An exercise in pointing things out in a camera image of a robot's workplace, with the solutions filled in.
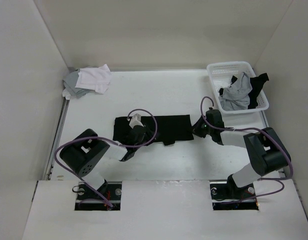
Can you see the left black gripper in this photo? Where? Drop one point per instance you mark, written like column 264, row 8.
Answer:
column 151, row 136

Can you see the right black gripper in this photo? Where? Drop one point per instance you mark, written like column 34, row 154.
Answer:
column 196, row 130

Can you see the black tank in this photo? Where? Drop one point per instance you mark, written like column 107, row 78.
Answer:
column 257, row 84
column 171, row 129

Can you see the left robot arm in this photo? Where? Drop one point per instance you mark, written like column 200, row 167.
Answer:
column 83, row 157

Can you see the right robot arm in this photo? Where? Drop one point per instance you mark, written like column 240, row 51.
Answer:
column 265, row 150

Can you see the grey tank top in basket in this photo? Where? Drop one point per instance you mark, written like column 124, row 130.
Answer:
column 236, row 96

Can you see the black tank top over rim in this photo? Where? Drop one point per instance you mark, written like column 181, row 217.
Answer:
column 257, row 84

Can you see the folded white tank top underneath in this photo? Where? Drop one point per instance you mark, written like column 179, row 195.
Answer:
column 66, row 94

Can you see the folded grey tank top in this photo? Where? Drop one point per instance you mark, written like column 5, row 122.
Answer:
column 70, row 82

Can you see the white plastic laundry basket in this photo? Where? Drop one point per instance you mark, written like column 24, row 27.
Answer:
column 222, row 70

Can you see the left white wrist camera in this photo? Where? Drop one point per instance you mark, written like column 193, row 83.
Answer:
column 135, row 120

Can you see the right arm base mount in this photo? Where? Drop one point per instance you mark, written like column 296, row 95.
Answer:
column 219, row 197

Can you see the left metal table rail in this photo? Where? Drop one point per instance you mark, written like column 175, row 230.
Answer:
column 49, row 163

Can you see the metal table rail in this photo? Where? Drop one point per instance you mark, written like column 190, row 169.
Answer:
column 281, row 172
column 49, row 163

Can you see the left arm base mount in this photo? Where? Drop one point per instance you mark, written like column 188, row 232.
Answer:
column 88, row 200

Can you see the right metal table rail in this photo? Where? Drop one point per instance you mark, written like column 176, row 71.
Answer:
column 281, row 172

